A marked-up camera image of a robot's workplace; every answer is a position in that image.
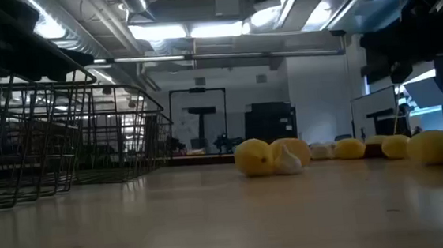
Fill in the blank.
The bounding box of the distant wooden table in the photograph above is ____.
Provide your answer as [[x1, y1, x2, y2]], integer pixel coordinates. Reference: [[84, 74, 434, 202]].
[[174, 150, 236, 160]]

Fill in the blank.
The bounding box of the grey ceiling junction box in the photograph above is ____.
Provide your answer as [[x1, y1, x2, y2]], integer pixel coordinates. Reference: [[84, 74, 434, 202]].
[[214, 0, 242, 17]]

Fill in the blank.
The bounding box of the black cabinet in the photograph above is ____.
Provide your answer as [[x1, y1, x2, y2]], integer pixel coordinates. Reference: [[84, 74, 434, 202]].
[[242, 100, 299, 146]]

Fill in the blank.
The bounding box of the whiteboard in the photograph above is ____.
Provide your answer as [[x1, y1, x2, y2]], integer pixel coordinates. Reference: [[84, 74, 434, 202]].
[[349, 85, 401, 141]]

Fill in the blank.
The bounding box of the red pepper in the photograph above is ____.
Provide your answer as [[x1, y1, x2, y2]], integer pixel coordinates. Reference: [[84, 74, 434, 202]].
[[363, 141, 385, 160]]

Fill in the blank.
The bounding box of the black aluminium table frame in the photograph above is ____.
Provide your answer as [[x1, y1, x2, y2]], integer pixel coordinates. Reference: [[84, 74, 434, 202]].
[[167, 153, 236, 169]]

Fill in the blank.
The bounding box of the fluorescent ceiling light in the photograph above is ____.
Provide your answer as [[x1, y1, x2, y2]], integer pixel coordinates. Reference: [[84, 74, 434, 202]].
[[128, 21, 188, 43], [188, 19, 246, 40]]

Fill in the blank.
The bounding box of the yellow lemon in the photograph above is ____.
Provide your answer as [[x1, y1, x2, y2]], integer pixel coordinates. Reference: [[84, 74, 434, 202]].
[[232, 137, 277, 179], [405, 129, 443, 167], [364, 133, 390, 146], [332, 137, 367, 162], [380, 133, 413, 161]]

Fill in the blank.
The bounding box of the orange-tinted lemon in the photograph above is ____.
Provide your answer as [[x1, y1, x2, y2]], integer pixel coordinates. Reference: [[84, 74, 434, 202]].
[[268, 135, 313, 170]]

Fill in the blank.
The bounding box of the rectangular wire basket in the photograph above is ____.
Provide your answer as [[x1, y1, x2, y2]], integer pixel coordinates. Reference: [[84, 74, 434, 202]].
[[0, 9, 108, 216], [58, 79, 171, 189], [85, 103, 178, 177]]

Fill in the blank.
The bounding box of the large rectangular air duct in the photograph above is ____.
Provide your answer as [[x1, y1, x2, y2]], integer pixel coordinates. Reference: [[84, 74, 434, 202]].
[[325, 0, 437, 36]]

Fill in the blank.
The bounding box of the round silver air duct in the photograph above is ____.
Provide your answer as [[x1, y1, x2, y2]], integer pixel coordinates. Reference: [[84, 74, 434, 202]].
[[118, 0, 156, 24]]

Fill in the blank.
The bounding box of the black portal frame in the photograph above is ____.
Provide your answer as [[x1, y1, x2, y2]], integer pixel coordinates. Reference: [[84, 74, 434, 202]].
[[167, 85, 231, 159]]

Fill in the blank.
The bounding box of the black T-shaped stand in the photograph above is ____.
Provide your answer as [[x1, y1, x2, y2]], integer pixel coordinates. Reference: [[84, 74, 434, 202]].
[[182, 106, 220, 152]]

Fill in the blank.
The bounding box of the hanging yellow cable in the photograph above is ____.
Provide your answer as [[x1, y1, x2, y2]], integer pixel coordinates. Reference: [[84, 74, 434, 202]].
[[391, 114, 402, 135]]

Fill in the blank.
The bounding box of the long horizontal metal pipe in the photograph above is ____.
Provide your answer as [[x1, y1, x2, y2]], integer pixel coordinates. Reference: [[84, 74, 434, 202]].
[[93, 39, 346, 74]]

